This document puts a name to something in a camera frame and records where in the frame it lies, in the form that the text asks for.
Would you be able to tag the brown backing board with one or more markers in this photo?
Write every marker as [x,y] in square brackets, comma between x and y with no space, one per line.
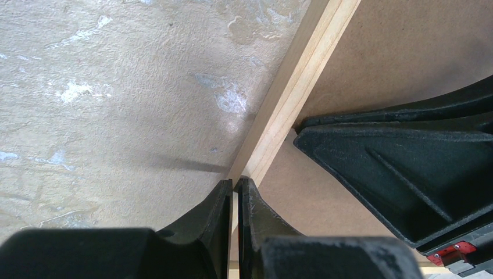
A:
[392,52]

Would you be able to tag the wooden picture frame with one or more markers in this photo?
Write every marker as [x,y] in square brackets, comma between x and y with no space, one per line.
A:
[314,42]

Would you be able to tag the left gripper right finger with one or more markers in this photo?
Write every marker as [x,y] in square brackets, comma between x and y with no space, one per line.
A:
[271,248]

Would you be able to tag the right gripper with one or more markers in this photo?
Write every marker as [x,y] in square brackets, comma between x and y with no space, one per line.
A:
[428,183]

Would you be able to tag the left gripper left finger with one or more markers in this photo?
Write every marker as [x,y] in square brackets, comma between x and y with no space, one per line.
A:
[196,245]

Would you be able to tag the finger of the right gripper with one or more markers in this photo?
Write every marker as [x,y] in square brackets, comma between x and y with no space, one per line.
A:
[473,99]

